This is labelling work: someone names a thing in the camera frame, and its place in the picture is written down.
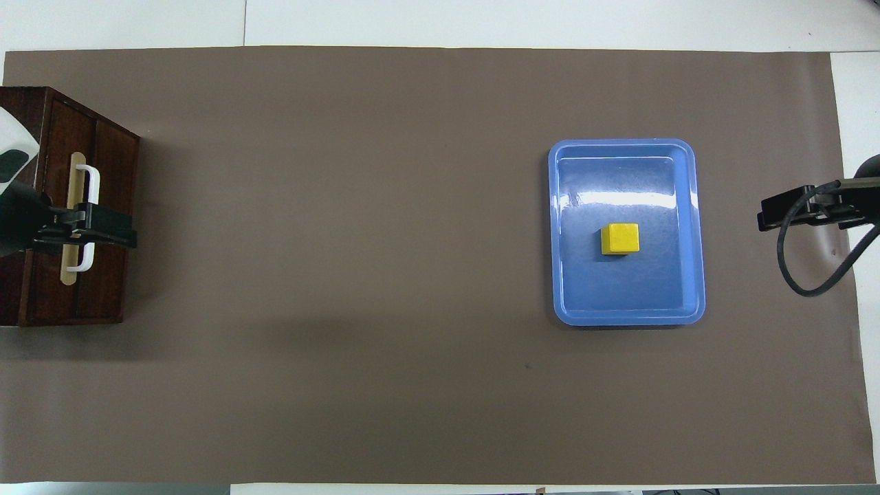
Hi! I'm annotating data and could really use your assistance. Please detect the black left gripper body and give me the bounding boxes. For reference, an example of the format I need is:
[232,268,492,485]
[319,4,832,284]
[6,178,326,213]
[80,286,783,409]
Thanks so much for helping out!
[0,182,87,256]

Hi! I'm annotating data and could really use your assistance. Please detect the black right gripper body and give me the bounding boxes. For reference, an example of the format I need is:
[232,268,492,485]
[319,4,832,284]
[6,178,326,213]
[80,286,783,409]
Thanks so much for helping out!
[818,177,880,228]

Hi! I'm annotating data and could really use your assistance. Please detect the white drawer handle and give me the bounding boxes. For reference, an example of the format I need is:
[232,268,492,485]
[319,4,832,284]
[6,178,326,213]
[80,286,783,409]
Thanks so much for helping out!
[63,164,101,273]

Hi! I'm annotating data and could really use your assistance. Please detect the wooden drawer dark front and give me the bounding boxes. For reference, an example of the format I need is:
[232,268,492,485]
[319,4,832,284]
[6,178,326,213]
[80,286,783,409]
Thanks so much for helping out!
[43,93,101,324]

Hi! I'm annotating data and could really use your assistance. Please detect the yellow cube block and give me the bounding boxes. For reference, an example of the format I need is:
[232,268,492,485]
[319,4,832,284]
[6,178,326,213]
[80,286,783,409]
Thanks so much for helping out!
[600,223,640,256]

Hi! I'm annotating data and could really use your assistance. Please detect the dark wooden cabinet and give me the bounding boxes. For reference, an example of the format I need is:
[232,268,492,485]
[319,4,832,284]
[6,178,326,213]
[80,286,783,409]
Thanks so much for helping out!
[0,86,141,327]

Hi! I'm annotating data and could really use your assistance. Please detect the blue plastic tray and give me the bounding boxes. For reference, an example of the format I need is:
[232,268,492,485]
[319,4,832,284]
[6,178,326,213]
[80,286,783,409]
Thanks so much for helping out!
[548,139,707,327]

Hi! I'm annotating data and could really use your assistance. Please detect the brown paper table mat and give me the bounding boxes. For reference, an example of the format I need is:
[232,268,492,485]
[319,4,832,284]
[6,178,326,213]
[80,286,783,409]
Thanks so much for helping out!
[0,45,877,485]

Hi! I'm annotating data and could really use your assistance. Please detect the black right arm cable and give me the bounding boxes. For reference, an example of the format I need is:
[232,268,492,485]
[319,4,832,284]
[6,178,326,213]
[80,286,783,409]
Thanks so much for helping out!
[777,180,880,298]

